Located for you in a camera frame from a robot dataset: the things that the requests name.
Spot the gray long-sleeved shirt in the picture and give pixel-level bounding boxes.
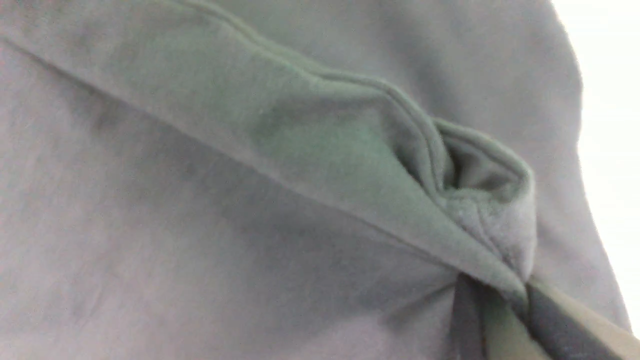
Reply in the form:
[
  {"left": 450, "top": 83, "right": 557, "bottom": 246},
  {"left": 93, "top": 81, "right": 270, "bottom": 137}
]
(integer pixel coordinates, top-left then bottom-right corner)
[{"left": 1, "top": 0, "right": 631, "bottom": 360}]

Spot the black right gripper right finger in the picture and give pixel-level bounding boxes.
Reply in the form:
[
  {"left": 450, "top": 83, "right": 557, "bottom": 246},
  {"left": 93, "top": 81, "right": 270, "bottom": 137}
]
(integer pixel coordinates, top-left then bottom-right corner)
[{"left": 527, "top": 282, "right": 640, "bottom": 360}]

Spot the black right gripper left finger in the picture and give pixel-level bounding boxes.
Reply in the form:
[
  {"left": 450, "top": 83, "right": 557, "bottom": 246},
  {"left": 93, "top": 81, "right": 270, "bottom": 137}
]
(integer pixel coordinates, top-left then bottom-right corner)
[{"left": 452, "top": 274, "right": 487, "bottom": 360}]

